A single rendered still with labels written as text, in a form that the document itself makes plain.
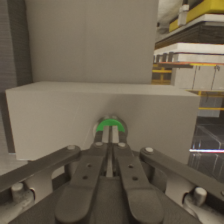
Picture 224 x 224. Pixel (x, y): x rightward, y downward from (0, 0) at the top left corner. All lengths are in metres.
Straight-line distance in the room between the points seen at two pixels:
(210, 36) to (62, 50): 2.65
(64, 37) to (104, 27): 0.06
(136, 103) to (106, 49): 0.11
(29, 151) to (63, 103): 0.07
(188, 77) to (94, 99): 7.20
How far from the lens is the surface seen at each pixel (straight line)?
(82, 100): 0.16
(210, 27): 2.83
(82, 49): 0.25
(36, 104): 0.18
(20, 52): 0.25
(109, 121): 0.16
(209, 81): 7.77
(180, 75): 7.18
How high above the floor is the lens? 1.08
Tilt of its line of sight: 17 degrees up
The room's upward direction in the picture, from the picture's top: 178 degrees counter-clockwise
